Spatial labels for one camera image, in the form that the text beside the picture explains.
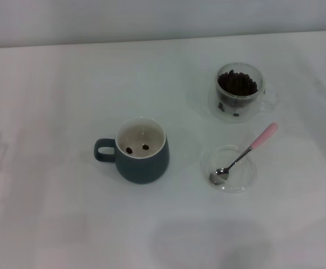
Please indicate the clear glass saucer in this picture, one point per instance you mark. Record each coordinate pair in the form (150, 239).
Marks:
(241, 183)

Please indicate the single coffee bean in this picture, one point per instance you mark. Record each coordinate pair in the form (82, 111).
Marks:
(145, 147)
(129, 150)

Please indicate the dark blue ceramic mug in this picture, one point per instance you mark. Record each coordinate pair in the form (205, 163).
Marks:
(143, 169)

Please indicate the pile of coffee beans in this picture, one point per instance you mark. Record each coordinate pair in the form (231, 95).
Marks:
(237, 84)

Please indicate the clear double-walled glass cup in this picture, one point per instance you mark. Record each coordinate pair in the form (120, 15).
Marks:
(239, 110)

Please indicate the white tablecloth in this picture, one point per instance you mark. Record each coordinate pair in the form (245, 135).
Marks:
(162, 224)

